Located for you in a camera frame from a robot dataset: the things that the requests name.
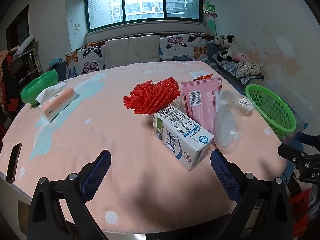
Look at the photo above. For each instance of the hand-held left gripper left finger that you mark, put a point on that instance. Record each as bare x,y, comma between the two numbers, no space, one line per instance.
98,172

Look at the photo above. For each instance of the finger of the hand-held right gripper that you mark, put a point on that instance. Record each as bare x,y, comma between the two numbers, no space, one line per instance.
308,138
287,152

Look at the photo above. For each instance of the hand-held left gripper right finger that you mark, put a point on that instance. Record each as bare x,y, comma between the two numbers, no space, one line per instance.
225,177

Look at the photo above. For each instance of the green plastic basket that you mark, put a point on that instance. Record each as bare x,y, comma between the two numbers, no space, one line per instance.
275,110

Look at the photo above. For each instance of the clear plastic cup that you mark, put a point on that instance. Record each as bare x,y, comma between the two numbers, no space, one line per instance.
226,130

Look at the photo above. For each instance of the small lidded jelly cup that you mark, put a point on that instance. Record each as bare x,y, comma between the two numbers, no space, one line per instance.
245,105

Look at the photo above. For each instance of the clear plastic storage box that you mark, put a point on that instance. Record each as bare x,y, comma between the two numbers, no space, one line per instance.
303,116

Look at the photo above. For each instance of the red plastic stool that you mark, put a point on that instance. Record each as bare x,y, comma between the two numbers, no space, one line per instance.
300,205

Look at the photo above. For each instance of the white milk carton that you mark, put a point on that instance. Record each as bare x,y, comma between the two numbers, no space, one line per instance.
180,135

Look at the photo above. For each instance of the pink packet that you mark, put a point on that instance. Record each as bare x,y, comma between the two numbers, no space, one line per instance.
200,105

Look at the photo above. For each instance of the pink tissue pack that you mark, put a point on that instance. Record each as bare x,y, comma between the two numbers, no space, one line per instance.
58,102

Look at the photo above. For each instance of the clear plastic wrapper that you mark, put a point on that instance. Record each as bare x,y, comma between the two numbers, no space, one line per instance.
227,96

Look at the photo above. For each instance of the black phone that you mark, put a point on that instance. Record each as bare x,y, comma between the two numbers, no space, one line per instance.
13,162

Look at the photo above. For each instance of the spotted cream cloth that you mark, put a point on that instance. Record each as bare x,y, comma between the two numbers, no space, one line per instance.
250,67

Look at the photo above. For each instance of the red foam fruit net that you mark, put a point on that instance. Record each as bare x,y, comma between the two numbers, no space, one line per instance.
150,95

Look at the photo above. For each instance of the orange snack packet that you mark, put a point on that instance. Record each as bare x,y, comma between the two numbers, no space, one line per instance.
203,77

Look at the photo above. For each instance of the green foam net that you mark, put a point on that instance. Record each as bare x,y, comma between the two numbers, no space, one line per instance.
37,87

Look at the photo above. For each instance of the pink plush toy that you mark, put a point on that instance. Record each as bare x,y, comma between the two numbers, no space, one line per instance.
240,56

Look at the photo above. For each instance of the butterfly print pillow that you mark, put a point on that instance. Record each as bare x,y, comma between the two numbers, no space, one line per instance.
180,46
85,60

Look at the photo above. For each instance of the black white plush cow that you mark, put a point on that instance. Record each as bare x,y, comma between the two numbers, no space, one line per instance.
225,55

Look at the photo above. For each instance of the teal box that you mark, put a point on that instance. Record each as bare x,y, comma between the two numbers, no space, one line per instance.
55,61

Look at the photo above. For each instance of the red clothing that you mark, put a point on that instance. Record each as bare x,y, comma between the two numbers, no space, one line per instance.
7,92

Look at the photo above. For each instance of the black white plush toy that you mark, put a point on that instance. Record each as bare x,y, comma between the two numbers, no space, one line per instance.
217,41
230,41

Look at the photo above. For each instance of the beige cushion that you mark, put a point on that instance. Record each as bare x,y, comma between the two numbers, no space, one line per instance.
132,51

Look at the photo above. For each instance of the clothes rack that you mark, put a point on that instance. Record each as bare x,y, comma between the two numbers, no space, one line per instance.
25,47

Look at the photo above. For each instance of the colourful pinwheel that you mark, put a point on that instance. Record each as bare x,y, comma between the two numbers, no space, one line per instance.
210,8

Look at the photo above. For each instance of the window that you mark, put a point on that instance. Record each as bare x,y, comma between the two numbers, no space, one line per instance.
142,5

